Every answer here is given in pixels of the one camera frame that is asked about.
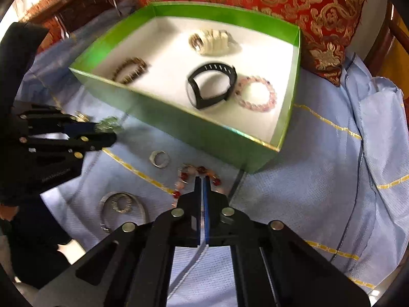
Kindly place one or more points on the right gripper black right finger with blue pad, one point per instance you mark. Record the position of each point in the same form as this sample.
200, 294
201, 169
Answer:
272, 265

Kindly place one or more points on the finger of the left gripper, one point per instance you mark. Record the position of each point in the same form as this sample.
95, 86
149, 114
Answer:
85, 143
80, 126

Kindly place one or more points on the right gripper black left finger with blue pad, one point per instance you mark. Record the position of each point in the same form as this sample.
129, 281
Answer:
131, 266

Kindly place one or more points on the silver bangle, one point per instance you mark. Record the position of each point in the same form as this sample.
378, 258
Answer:
121, 202

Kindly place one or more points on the person's left hand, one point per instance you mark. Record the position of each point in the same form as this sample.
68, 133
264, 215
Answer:
8, 212

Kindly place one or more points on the light blue plaid cloth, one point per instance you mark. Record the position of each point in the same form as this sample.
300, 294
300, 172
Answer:
340, 180

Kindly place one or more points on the black wristwatch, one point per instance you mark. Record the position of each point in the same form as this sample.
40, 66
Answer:
210, 84

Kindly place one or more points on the green cardboard box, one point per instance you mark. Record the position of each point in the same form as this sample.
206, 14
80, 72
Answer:
141, 66

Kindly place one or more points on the white wristwatch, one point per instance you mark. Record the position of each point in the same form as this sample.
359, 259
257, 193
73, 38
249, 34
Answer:
212, 42

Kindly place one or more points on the red gold embroidered cushion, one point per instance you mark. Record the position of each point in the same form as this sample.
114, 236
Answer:
287, 12

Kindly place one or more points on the dark wooden chair frame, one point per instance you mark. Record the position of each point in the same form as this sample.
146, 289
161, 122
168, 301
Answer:
63, 17

